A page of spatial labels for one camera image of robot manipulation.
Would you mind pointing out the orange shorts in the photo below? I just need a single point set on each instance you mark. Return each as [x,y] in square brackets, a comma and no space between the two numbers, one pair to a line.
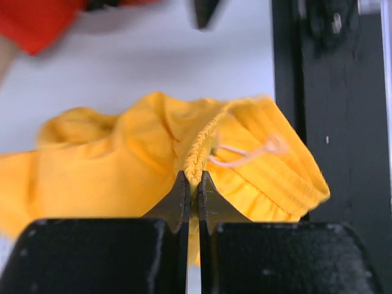
[34,25]

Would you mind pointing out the yellow shorts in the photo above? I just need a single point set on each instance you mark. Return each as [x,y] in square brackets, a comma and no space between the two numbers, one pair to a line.
[88,164]

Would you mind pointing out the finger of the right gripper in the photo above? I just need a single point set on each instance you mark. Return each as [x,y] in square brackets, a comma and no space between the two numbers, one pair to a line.
[204,11]

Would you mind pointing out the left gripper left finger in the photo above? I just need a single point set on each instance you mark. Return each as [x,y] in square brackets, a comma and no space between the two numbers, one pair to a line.
[107,255]

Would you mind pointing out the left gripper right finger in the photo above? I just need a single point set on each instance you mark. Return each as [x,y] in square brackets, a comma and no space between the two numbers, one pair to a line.
[241,256]

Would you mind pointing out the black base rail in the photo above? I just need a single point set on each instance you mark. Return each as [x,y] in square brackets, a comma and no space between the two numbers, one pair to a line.
[336,101]

